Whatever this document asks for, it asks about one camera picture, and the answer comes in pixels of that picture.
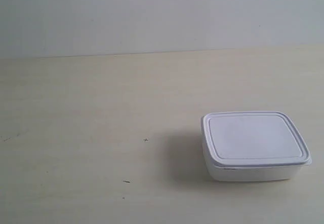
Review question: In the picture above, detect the white lidded plastic container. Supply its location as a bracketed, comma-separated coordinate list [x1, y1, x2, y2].
[201, 111, 312, 182]

